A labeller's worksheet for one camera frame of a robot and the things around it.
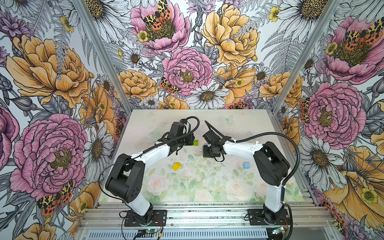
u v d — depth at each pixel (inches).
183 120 32.1
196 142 41.0
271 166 19.8
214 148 28.2
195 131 26.6
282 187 21.5
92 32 31.1
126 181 17.8
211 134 31.1
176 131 27.6
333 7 28.2
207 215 30.1
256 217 29.2
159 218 29.1
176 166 36.1
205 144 33.7
